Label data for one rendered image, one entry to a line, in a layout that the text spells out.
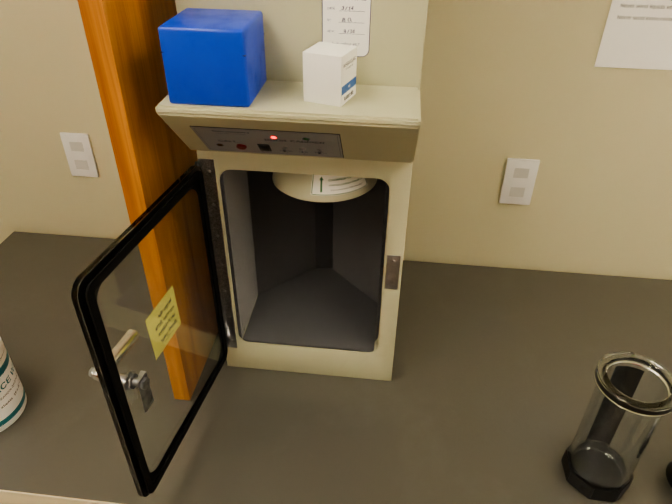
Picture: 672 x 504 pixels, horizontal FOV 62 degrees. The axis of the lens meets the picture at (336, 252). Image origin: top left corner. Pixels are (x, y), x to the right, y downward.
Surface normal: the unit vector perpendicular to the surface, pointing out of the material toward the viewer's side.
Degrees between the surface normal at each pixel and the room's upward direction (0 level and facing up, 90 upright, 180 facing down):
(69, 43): 90
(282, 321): 0
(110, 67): 90
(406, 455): 0
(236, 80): 90
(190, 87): 90
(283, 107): 0
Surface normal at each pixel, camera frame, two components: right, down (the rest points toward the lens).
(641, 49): -0.11, 0.58
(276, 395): 0.01, -0.82
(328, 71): -0.39, 0.53
